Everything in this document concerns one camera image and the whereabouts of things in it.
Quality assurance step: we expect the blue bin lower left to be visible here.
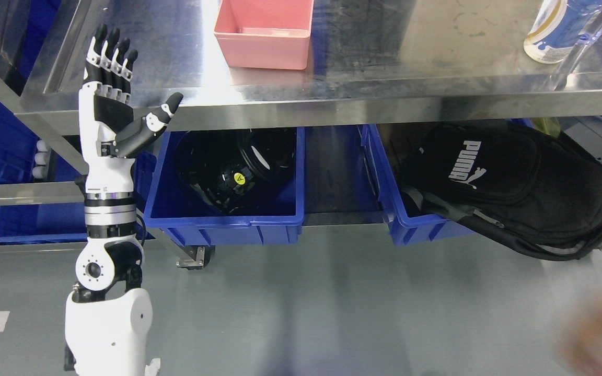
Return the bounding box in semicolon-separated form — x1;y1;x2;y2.
0;151;156;244

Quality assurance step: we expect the blue bin with helmet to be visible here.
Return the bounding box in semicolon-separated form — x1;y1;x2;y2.
144;127;306;246

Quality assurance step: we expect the blue bin with backpack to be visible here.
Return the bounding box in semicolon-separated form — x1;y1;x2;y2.
357;124;473;245

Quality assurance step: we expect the white blue bottle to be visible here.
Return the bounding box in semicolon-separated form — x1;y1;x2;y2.
523;1;602;64

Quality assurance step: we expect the steel table frame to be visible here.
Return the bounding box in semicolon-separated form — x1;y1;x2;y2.
0;0;602;270

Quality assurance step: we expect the black Puma backpack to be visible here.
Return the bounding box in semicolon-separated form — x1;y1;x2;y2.
397;121;602;262

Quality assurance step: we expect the black helmet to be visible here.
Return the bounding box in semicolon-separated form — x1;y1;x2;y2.
172;128;297;216

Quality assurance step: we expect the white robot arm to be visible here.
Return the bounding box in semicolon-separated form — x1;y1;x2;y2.
64;192;161;375

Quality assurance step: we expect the pink plastic storage box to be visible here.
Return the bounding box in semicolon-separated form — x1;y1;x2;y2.
213;1;315;71

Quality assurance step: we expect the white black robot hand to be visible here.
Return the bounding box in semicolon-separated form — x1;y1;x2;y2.
78;24;183;200

